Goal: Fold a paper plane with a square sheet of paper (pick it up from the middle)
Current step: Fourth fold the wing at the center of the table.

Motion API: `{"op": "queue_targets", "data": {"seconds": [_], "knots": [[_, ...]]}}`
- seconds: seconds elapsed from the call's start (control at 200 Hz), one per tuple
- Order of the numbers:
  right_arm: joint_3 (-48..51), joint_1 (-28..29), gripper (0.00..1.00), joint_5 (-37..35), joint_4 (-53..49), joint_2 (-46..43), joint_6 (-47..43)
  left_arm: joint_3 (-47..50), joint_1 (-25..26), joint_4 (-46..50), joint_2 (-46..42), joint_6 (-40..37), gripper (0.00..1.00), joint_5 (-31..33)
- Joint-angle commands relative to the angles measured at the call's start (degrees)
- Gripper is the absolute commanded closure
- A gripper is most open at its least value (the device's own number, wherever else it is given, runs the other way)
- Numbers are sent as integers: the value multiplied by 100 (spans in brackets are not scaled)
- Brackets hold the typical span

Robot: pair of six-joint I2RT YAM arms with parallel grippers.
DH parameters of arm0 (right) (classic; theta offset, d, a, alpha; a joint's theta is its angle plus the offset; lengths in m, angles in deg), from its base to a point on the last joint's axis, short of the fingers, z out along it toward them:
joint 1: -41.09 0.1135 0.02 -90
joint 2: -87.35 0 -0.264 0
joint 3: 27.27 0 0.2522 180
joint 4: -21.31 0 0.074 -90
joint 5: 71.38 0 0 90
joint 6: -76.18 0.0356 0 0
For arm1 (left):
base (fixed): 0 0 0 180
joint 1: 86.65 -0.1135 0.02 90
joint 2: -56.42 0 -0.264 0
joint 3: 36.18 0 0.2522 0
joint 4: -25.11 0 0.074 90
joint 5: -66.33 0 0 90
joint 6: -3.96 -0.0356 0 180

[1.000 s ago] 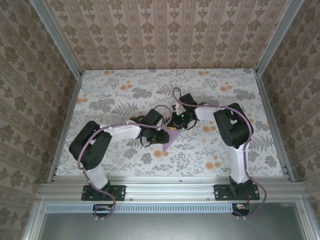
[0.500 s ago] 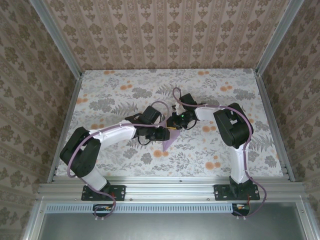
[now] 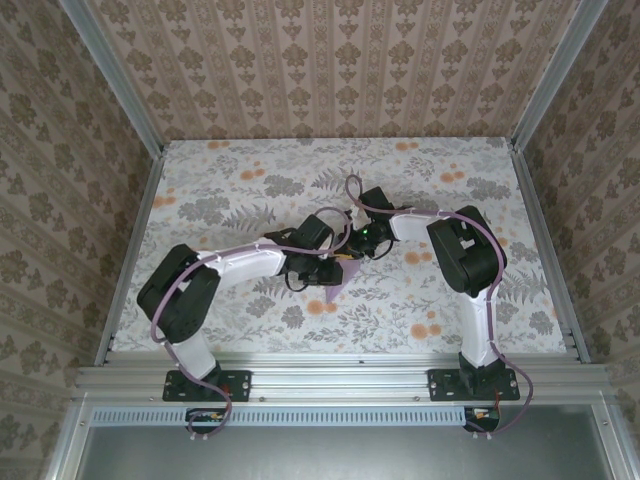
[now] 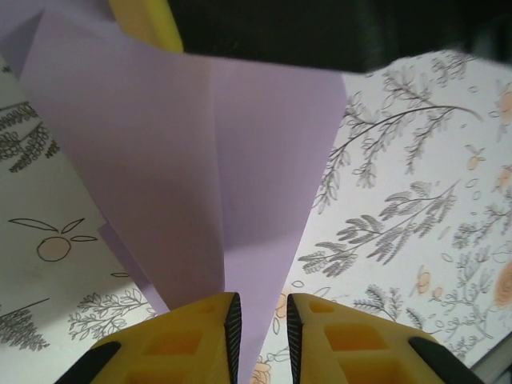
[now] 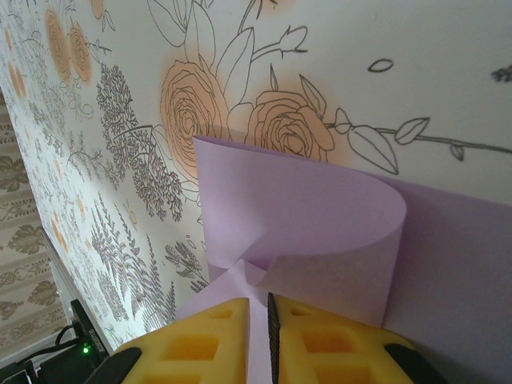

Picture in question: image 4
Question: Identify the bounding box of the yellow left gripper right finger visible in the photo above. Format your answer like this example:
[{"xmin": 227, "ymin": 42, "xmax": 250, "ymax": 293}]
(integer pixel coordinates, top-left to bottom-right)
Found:
[{"xmin": 286, "ymin": 294, "xmax": 481, "ymax": 384}]

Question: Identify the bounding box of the aluminium frame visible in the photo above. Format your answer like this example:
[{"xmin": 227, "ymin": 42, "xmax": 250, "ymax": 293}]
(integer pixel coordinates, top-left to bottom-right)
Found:
[{"xmin": 471, "ymin": 339, "xmax": 512, "ymax": 384}]

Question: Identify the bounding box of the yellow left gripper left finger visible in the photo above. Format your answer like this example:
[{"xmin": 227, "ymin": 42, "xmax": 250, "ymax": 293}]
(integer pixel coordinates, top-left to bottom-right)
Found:
[{"xmin": 55, "ymin": 292, "xmax": 243, "ymax": 384}]

